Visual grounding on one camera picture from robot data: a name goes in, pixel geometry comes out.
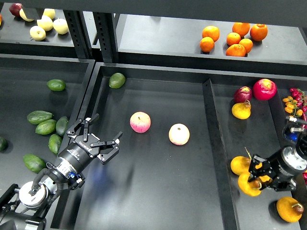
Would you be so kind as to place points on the black tray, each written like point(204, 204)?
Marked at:
point(260, 134)
point(152, 184)
point(23, 89)

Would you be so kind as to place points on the orange top middle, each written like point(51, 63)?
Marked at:
point(241, 28)

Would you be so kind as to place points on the orange top right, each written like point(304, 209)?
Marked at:
point(258, 32)

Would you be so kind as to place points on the pink red apple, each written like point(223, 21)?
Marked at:
point(140, 122)

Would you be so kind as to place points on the orange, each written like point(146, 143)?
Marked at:
point(258, 32)
point(207, 44)
point(211, 31)
point(241, 28)
point(236, 50)

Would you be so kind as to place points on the dark red apple right tray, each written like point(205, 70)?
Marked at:
point(242, 94)

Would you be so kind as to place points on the cherry tomato bunch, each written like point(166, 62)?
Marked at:
point(296, 103)

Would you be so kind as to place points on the dark avocado at left edge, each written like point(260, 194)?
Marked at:
point(3, 143)

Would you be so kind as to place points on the pale yellow pear right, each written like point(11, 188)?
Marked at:
point(60, 26)

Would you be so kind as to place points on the pale pink apple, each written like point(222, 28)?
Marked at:
point(179, 134)

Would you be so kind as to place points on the pale yellow pear hidden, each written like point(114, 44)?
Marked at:
point(24, 17)

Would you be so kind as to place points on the orange far left upper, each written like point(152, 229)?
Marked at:
point(211, 31)

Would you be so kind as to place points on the orange small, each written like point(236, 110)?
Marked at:
point(247, 44)
point(233, 38)

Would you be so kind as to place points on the dark green avocado upright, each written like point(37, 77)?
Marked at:
point(61, 126)

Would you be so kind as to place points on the orange centre small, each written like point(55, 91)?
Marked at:
point(233, 38)

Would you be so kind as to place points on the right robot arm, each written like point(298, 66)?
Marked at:
point(296, 133)

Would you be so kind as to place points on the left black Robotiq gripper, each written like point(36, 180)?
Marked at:
point(85, 148)

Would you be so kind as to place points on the pale yellow pear front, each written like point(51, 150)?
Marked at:
point(37, 33)

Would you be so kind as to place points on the black left tray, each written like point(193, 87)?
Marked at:
point(23, 89)

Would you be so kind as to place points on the black right tray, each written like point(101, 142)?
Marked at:
point(260, 134)

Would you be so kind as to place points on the dark red apple on shelf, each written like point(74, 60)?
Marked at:
point(15, 9)

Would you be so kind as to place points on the pale yellow pear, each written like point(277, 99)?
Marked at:
point(45, 22)
point(49, 13)
point(60, 26)
point(37, 33)

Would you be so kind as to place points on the orange front bottom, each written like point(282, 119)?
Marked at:
point(236, 50)

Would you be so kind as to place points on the orange far left lower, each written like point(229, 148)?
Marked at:
point(207, 44)

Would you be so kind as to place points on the pale yellow pear back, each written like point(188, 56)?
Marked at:
point(49, 13)

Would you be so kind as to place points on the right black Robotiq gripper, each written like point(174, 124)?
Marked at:
point(279, 171)

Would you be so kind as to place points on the pale yellow pear middle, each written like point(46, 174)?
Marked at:
point(45, 22)

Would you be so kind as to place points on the black shelf upright post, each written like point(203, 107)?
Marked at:
point(106, 34)

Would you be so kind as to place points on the orange lower right small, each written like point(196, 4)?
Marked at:
point(247, 44)

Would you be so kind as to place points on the black centre tray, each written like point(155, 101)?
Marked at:
point(152, 184)

